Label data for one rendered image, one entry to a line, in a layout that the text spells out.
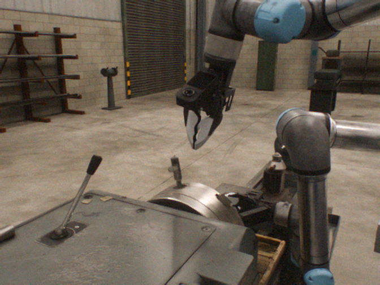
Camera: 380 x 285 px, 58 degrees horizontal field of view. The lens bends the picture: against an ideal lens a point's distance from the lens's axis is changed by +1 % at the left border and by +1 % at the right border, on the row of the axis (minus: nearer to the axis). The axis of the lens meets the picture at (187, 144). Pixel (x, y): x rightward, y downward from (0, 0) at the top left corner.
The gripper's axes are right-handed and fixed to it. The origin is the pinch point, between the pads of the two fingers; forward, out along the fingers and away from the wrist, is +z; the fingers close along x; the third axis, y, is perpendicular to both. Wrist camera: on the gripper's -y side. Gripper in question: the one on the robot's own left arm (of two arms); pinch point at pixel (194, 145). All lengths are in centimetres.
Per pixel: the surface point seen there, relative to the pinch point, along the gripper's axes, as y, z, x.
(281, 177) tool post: 67, 27, -12
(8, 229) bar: -32.5, 16.3, 18.3
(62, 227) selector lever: -26.8, 14.6, 10.7
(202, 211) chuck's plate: 1.2, 15.9, -5.9
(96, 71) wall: 698, 212, 659
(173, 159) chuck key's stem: 7.2, 9.4, 7.8
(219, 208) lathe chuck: 7.0, 16.5, -7.9
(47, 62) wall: 522, 180, 660
